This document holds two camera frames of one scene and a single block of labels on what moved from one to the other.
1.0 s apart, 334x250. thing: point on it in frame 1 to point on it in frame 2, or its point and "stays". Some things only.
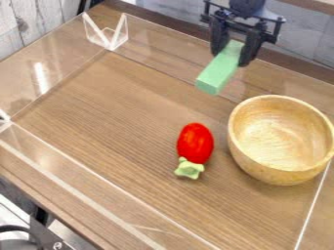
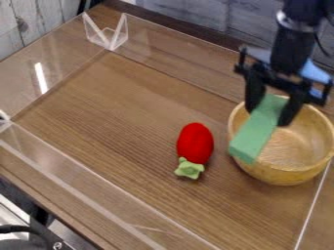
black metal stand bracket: (39, 220) to (42, 238)
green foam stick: (217, 76) to (258, 127)
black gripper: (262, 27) to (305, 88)
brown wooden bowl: (281, 139) stays
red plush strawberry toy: (194, 145) stays
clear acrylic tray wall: (100, 106) stays
